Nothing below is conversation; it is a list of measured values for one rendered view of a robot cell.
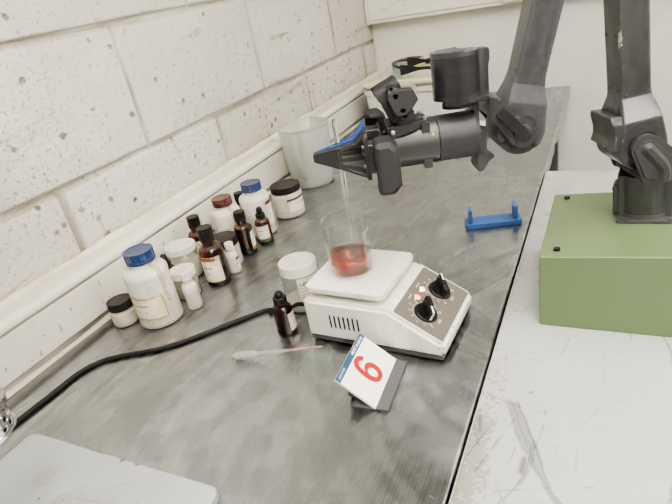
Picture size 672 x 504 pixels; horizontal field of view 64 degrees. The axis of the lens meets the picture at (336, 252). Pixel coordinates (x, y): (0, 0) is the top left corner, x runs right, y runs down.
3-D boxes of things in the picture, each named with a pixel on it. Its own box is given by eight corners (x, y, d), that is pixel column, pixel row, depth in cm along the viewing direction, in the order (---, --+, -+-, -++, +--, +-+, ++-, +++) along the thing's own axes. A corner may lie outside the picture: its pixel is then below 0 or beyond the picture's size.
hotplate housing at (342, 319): (473, 307, 78) (469, 259, 75) (445, 364, 68) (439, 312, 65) (338, 290, 89) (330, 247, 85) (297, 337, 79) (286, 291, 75)
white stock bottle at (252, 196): (256, 241, 112) (242, 190, 107) (243, 233, 117) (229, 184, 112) (282, 230, 115) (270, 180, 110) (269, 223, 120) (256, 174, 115)
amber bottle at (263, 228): (263, 238, 113) (254, 203, 110) (276, 238, 112) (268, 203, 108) (257, 245, 111) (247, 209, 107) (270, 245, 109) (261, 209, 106)
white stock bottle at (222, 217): (214, 252, 111) (199, 203, 106) (229, 238, 116) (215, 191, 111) (240, 252, 109) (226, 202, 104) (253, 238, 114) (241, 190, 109)
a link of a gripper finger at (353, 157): (370, 171, 70) (364, 126, 67) (372, 181, 66) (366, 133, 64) (317, 180, 70) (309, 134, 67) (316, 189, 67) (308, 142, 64)
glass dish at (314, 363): (300, 353, 76) (297, 341, 75) (338, 352, 74) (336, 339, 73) (290, 380, 71) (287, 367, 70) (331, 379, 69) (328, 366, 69)
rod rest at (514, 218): (519, 216, 101) (518, 199, 100) (522, 224, 98) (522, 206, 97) (464, 222, 103) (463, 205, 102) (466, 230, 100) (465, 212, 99)
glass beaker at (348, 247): (340, 260, 80) (330, 207, 76) (381, 261, 78) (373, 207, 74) (321, 284, 75) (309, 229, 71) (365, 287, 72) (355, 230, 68)
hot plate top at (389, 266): (415, 257, 78) (415, 252, 78) (382, 302, 69) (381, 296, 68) (342, 251, 84) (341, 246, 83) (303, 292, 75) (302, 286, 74)
